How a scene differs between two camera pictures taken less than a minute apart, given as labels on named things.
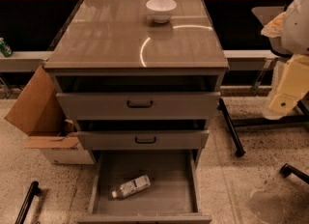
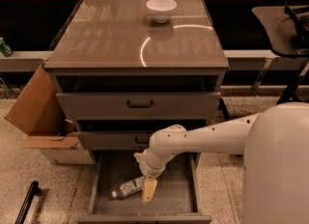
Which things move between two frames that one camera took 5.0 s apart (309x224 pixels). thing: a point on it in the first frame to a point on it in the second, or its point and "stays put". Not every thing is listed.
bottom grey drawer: [172, 197] stays put
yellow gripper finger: [294, 84] to [152, 166]
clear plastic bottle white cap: [129, 187] stays put
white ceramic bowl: [161, 9] stays put
